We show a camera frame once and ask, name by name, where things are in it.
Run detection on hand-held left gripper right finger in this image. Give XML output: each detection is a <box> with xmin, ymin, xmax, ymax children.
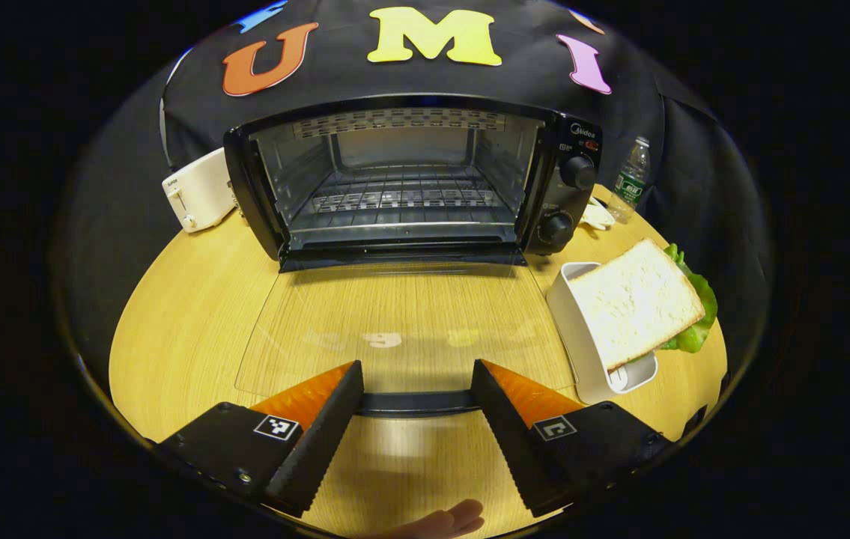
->
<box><xmin>470</xmin><ymin>359</ymin><xmax>671</xmax><ymax>519</ymax></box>

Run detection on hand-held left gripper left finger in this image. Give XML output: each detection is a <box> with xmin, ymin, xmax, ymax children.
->
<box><xmin>157</xmin><ymin>360</ymin><xmax>365</xmax><ymax>519</ymax></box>

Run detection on toast lettuce sandwich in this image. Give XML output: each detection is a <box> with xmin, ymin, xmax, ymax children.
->
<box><xmin>568</xmin><ymin>238</ymin><xmax>718</xmax><ymax>370</ymax></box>

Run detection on black electric oven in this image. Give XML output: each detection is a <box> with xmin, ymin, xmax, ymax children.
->
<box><xmin>224</xmin><ymin>94</ymin><xmax>602</xmax><ymax>418</ymax></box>

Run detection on white plastic tray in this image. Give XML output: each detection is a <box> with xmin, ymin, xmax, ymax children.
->
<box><xmin>546</xmin><ymin>262</ymin><xmax>659</xmax><ymax>405</ymax></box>

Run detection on white crumpled wrapper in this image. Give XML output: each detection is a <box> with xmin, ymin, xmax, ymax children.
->
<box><xmin>580</xmin><ymin>196</ymin><xmax>616</xmax><ymax>231</ymax></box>

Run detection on white toaster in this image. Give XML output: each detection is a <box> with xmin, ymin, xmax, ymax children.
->
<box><xmin>162</xmin><ymin>147</ymin><xmax>238</xmax><ymax>233</ymax></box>

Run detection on clear plastic water bottle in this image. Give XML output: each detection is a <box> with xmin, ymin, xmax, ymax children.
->
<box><xmin>607</xmin><ymin>136</ymin><xmax>651</xmax><ymax>224</ymax></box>

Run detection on black backdrop cloth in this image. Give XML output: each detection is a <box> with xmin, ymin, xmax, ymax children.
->
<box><xmin>58</xmin><ymin>0</ymin><xmax>770</xmax><ymax>375</ymax></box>

